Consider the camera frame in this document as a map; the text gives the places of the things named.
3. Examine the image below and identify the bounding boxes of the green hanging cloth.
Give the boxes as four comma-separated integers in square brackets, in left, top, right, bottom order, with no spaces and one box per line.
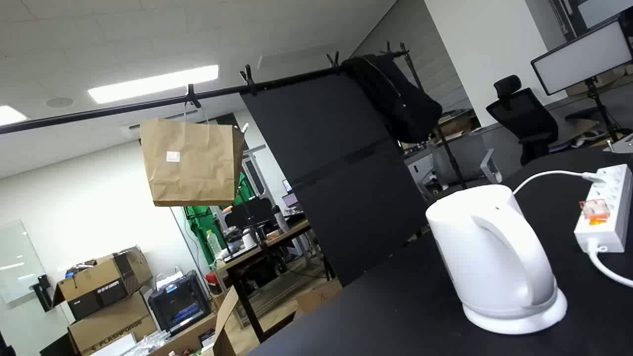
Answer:
[185,169,256,264]

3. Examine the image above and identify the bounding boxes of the wooden desk black legs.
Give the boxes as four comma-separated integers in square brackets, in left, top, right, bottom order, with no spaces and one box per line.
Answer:
[216,219,333,343]

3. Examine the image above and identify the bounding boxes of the black 3D printer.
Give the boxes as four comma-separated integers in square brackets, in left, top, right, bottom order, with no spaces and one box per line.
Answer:
[149,272,212,334]

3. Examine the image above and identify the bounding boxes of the white electric kettle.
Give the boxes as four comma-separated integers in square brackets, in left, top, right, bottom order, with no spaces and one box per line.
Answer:
[424,181,570,336]

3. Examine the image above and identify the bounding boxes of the black backdrop cloth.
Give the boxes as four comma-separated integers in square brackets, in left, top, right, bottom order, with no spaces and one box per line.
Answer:
[240,69,432,288]

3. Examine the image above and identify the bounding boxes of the black backdrop pole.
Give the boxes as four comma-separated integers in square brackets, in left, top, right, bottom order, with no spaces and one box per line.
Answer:
[0,47,412,136]

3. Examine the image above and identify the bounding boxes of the long ceiling light panel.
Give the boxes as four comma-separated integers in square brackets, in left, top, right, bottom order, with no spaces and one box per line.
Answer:
[88,63,222,106]
[0,102,30,128]

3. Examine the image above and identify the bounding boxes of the white kettle cable with plug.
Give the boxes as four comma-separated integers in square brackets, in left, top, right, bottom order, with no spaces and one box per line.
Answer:
[513,167,608,197]

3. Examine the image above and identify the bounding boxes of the white power strip orange switch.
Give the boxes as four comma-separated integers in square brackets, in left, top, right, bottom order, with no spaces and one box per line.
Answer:
[572,161,633,254]

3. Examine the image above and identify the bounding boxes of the glass whiteboard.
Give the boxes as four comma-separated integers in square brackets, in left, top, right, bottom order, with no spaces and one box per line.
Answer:
[0,219,48,308]

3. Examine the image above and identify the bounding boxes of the large computer monitor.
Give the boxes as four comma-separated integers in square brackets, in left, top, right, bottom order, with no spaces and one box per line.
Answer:
[531,17,633,96]

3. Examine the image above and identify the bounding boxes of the brown paper bag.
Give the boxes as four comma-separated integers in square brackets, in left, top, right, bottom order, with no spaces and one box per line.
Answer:
[139,116,246,209]

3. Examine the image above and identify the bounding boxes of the white power strip cord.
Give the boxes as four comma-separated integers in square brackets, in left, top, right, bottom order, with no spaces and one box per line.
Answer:
[584,237,633,290]

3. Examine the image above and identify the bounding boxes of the black office chair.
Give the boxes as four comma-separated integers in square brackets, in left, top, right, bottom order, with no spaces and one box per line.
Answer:
[485,72,562,165]

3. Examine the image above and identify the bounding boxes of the brown cardboard box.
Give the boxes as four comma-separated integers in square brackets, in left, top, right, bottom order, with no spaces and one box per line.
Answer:
[68,290,159,353]
[58,245,155,322]

